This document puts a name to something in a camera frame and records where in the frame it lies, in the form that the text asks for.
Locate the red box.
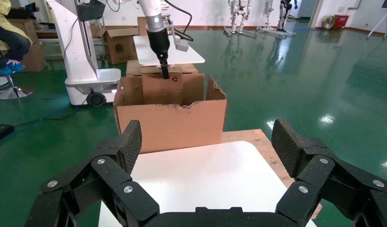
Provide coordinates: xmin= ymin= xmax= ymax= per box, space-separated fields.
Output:
xmin=333 ymin=14 xmax=351 ymax=31

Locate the white side table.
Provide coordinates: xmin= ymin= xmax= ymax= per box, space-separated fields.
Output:
xmin=132 ymin=35 xmax=206 ymax=67

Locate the yellow round fan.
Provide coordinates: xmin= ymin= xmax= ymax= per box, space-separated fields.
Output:
xmin=321 ymin=15 xmax=337 ymax=31

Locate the gray wrist camera with bracket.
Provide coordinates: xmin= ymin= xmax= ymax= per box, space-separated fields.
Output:
xmin=167 ymin=14 xmax=190 ymax=53

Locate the flat cardboard box under table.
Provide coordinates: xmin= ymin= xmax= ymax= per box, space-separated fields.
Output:
xmin=125 ymin=59 xmax=199 ymax=78

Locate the white robot body with base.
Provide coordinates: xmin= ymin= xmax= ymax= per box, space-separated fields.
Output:
xmin=45 ymin=0 xmax=123 ymax=107

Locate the white humanoid robot on stand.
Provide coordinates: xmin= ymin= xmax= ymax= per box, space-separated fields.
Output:
xmin=224 ymin=0 xmax=257 ymax=40

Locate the plywood board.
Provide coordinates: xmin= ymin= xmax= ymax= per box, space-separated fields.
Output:
xmin=220 ymin=129 xmax=323 ymax=220

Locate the plain closed cardboard box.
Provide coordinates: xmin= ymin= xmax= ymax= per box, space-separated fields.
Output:
xmin=7 ymin=18 xmax=47 ymax=73

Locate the large open cardboard box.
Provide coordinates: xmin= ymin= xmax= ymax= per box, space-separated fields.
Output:
xmin=112 ymin=73 xmax=228 ymax=155

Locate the gray humanoid robot on stand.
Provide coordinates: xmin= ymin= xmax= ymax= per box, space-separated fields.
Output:
xmin=257 ymin=0 xmax=276 ymax=33

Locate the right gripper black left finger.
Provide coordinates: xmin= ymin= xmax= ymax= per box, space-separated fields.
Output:
xmin=24 ymin=119 xmax=160 ymax=227

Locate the white tripod stand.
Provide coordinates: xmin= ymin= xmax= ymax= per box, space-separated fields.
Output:
xmin=367 ymin=0 xmax=387 ymax=40

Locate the small cardboard box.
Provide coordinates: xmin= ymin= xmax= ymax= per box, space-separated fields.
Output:
xmin=141 ymin=66 xmax=184 ymax=106

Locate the thin black floor cable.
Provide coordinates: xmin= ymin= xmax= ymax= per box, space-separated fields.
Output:
xmin=13 ymin=97 xmax=88 ymax=130

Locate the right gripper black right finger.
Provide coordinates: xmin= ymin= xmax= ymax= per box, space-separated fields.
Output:
xmin=271 ymin=118 xmax=387 ymax=227

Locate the black power adapter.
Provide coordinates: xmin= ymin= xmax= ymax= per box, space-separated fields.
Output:
xmin=0 ymin=123 xmax=16 ymax=144

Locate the long black cable yellow connector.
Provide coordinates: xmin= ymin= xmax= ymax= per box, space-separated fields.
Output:
xmin=163 ymin=0 xmax=195 ymax=42

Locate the blue stool with chrome base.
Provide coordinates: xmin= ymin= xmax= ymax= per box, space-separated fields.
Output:
xmin=0 ymin=62 xmax=35 ymax=101

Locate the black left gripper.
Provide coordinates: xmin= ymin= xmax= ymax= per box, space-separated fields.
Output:
xmin=148 ymin=27 xmax=171 ymax=80

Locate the black humanoid robot on stand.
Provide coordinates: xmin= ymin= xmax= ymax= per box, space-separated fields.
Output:
xmin=276 ymin=0 xmax=298 ymax=34

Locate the open cardboard box round logo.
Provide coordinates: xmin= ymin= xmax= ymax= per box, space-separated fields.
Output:
xmin=96 ymin=26 xmax=141 ymax=66

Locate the person in yellow jacket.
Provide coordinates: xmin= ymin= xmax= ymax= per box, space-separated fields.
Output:
xmin=0 ymin=0 xmax=33 ymax=69

